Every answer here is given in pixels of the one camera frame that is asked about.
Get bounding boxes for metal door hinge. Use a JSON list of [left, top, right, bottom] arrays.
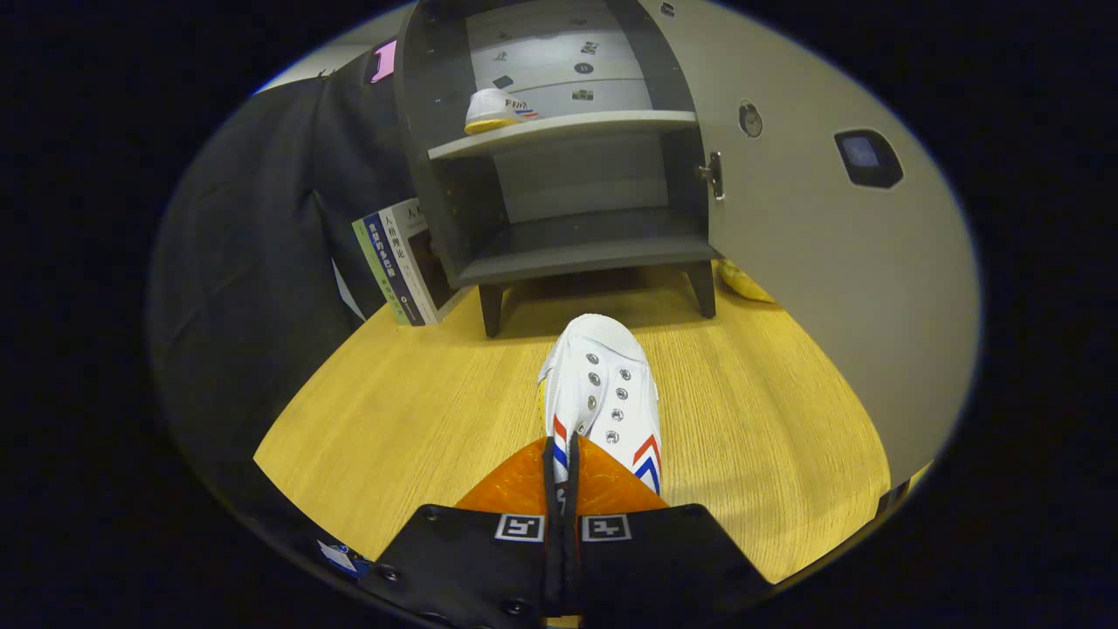
[[696, 150, 726, 202]]

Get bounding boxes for black backdrop cloth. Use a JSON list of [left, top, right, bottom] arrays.
[[148, 39, 420, 525]]

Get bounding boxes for white book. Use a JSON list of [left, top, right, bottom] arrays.
[[377, 197, 477, 327]]

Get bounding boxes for dark grey shoe cabinet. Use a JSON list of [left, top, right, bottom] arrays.
[[393, 0, 721, 340]]

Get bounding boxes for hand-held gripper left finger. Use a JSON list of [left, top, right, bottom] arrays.
[[354, 437, 560, 629]]

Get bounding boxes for white blue tag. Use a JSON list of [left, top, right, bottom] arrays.
[[316, 539, 372, 579]]

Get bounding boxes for dark blue book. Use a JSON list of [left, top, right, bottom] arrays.
[[362, 210, 426, 327]]

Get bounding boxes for white canvas shoe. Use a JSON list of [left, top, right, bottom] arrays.
[[537, 313, 663, 516], [464, 87, 541, 136]]

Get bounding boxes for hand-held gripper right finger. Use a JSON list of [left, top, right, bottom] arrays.
[[566, 434, 774, 629]]

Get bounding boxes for beige shoe cabinet door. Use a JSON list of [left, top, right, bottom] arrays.
[[638, 0, 983, 490]]

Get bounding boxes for yellow plush toy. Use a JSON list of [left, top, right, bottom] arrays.
[[716, 259, 776, 305]]

